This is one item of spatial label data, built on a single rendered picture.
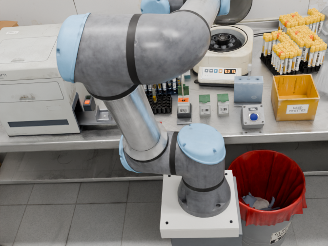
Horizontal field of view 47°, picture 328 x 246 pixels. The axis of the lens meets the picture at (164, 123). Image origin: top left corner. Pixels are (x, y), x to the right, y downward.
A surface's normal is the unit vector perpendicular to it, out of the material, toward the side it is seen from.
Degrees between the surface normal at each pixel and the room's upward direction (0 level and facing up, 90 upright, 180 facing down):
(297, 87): 90
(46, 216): 0
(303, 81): 90
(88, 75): 102
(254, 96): 90
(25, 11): 90
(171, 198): 5
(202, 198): 68
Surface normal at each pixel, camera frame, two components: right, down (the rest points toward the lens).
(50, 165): -0.10, -0.72
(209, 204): 0.14, 0.35
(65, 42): -0.27, 0.02
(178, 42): 0.51, 0.04
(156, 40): 0.19, -0.04
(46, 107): -0.04, 0.69
